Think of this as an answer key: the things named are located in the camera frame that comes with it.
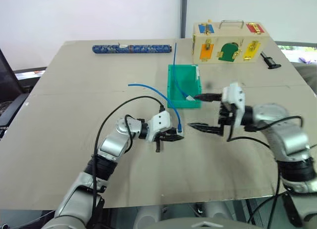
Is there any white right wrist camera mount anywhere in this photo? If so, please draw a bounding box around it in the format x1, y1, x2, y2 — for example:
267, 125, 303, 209
221, 82, 247, 128

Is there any dark side table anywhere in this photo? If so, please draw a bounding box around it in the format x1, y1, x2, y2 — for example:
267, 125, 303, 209
13, 67, 48, 93

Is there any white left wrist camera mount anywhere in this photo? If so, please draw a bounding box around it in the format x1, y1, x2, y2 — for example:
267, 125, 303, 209
148, 111, 173, 143

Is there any wooden lock puzzle box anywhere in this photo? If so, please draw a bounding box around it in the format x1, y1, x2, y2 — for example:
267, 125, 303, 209
191, 19, 271, 64

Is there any grey rounded housing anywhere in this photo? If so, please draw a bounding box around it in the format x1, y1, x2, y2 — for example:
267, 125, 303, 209
133, 198, 251, 229

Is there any dark vertical post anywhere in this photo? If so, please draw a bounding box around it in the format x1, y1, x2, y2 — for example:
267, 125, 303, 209
180, 0, 187, 39

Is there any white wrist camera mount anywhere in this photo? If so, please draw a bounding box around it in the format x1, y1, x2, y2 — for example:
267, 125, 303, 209
221, 82, 247, 128
148, 111, 173, 143

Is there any straight blue network cable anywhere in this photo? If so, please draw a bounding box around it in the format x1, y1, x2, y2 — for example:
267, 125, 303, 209
172, 42, 190, 99

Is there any black small tool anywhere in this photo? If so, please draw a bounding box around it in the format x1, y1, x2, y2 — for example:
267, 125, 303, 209
260, 51, 281, 70

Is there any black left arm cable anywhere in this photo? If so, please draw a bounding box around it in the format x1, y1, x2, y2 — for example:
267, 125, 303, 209
92, 95, 166, 215

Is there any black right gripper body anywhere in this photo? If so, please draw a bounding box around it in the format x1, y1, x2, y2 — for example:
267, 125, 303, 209
217, 101, 236, 137

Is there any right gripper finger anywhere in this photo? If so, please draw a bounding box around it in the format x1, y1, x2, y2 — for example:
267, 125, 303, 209
188, 122, 223, 137
194, 92, 223, 103

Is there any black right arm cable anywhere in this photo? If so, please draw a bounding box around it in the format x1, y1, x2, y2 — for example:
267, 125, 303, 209
226, 115, 305, 225

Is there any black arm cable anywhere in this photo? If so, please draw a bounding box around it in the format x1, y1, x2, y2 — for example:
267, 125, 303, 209
92, 95, 166, 215
226, 115, 305, 225

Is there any grey cushion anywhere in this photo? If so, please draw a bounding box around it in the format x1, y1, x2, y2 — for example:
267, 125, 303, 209
289, 61, 317, 94

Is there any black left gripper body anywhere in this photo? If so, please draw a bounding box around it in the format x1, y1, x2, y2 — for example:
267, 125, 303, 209
154, 130, 174, 153

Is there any curved blue network cable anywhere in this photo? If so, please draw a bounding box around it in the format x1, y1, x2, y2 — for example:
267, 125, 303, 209
127, 83, 183, 134

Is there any black chair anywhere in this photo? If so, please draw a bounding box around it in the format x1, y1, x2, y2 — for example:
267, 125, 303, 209
0, 47, 32, 139

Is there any blue patterned rolled mat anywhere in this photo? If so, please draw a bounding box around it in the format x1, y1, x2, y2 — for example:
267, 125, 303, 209
92, 43, 173, 55

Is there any green plastic bin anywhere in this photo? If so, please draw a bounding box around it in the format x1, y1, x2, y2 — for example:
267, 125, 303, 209
166, 63, 203, 109

